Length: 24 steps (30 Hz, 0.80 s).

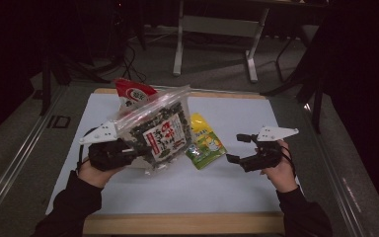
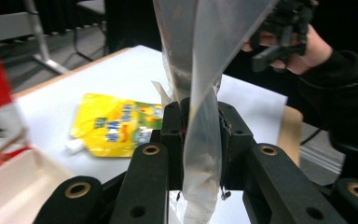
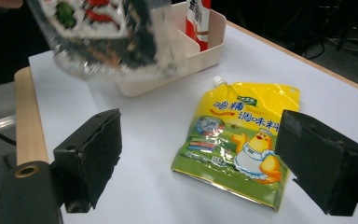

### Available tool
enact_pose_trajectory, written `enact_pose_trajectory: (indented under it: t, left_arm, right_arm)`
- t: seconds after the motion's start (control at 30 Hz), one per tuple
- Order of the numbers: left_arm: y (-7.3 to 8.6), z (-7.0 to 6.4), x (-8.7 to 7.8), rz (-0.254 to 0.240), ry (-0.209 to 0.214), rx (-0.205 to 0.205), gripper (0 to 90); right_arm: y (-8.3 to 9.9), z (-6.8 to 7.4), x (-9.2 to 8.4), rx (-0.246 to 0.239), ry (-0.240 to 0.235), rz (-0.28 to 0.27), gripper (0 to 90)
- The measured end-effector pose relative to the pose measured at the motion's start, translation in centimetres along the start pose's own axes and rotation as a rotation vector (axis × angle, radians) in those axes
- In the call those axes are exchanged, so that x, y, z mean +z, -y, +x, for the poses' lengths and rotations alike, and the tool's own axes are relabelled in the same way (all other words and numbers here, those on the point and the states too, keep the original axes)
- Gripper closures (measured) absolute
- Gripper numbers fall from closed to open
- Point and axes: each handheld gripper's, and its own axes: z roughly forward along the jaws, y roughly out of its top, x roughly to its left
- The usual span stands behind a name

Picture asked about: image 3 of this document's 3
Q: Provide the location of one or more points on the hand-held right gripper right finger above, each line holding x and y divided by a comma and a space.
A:
317, 158

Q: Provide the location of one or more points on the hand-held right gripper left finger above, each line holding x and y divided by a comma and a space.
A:
88, 155

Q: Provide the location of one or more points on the yellow seasoning pouch with spout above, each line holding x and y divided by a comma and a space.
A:
233, 140

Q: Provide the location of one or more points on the clear bag of dried seaweed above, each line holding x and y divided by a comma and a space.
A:
112, 49

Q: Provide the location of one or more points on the white plastic divided storage box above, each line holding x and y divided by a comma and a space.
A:
205, 56

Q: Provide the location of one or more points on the red and white seasoning packet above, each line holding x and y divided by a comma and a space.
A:
199, 31

